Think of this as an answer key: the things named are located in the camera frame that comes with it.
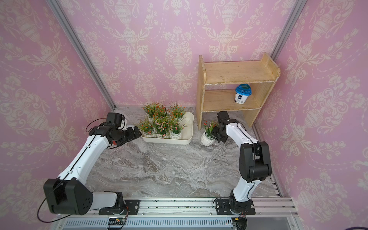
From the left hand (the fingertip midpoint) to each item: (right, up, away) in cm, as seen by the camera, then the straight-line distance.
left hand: (136, 136), depth 82 cm
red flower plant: (+4, +4, +7) cm, 9 cm away
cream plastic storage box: (+30, -1, +20) cm, 36 cm away
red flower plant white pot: (+12, +16, +17) cm, 26 cm away
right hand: (+47, -1, +11) cm, 49 cm away
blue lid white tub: (+64, +27, +5) cm, 69 cm away
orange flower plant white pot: (+3, +16, +24) cm, 29 cm away
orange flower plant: (+23, +15, +16) cm, 32 cm away
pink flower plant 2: (+43, -2, +9) cm, 44 cm away
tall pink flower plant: (+15, +6, +7) cm, 17 cm away
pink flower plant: (+22, +4, +7) cm, 24 cm away
